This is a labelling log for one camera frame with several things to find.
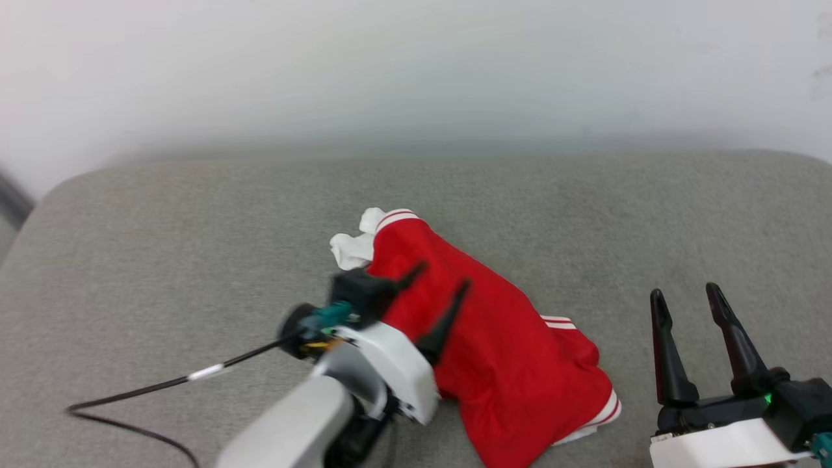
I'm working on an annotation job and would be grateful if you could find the grey fabric sofa cushion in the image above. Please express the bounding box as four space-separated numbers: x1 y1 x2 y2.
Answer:
0 151 832 468

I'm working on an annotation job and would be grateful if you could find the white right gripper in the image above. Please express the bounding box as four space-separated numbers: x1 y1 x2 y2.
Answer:
649 282 807 468

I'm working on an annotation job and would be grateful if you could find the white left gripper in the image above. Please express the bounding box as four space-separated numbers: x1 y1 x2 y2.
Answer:
315 261 471 427

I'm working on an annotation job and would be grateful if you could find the teal cable connector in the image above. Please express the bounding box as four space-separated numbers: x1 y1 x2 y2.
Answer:
806 432 832 468
315 301 356 330

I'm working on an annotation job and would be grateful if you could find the thin black cable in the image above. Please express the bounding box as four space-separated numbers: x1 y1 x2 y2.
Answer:
65 333 306 468

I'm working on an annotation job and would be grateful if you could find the red basketball jersey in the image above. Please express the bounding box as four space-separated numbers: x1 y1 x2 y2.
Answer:
330 208 622 468

